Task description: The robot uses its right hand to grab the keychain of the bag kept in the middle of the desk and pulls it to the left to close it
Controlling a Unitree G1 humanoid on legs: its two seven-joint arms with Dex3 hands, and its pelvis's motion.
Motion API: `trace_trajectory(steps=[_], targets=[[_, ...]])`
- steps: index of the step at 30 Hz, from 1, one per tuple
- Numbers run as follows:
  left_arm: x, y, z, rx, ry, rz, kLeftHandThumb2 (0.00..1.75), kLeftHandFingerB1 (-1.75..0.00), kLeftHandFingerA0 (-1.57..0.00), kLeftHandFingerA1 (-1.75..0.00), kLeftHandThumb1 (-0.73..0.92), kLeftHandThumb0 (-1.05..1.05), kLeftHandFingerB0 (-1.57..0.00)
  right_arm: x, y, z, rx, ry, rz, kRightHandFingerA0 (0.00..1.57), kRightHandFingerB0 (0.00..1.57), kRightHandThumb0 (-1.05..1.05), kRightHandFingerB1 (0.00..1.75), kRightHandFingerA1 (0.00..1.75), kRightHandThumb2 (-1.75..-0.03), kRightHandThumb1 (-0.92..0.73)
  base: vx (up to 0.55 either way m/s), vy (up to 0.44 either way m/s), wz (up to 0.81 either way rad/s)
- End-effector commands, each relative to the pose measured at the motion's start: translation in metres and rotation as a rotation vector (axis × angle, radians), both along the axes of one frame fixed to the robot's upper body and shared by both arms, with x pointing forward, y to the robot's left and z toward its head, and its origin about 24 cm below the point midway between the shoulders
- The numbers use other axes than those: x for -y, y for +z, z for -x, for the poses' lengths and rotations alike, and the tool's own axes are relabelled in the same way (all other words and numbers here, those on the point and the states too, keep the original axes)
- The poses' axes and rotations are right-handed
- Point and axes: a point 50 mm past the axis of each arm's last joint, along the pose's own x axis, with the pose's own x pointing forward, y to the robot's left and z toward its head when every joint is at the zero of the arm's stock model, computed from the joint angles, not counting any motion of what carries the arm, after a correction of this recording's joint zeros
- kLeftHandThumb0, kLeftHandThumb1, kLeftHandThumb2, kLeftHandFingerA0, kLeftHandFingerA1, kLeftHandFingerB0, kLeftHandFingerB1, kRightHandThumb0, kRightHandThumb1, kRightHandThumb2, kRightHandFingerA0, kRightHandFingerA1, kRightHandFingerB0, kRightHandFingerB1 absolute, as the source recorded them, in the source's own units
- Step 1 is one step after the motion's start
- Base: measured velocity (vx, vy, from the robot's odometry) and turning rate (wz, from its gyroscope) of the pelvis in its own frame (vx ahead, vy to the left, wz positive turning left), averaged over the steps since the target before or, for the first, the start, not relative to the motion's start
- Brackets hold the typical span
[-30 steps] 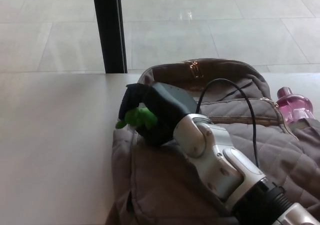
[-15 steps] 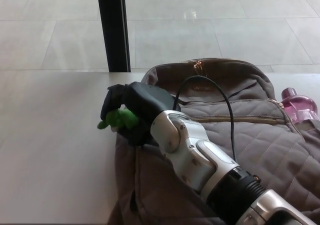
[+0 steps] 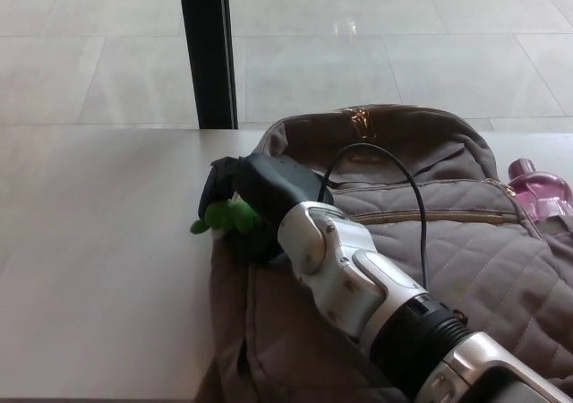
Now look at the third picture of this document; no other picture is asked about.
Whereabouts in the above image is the purple plastic water bottle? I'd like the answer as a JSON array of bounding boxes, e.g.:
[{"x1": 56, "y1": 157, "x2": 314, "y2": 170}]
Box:
[{"x1": 507, "y1": 158, "x2": 573, "y2": 221}]

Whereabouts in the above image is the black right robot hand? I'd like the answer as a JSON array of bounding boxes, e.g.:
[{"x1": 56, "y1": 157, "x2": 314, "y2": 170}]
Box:
[{"x1": 198, "y1": 153, "x2": 337, "y2": 266}]

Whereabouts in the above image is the grey quilted backpack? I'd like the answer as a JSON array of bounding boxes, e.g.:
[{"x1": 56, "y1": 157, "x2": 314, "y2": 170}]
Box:
[{"x1": 195, "y1": 103, "x2": 573, "y2": 403}]

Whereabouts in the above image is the black vertical window post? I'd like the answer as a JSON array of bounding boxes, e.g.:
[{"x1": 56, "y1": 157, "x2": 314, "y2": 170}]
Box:
[{"x1": 176, "y1": 0, "x2": 240, "y2": 131}]

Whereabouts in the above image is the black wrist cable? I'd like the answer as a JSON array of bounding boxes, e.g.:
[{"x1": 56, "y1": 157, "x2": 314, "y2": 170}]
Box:
[{"x1": 315, "y1": 142, "x2": 433, "y2": 290}]

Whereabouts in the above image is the green plush keychain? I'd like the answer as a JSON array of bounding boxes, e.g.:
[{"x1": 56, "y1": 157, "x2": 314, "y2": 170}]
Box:
[{"x1": 189, "y1": 198, "x2": 265, "y2": 238}]

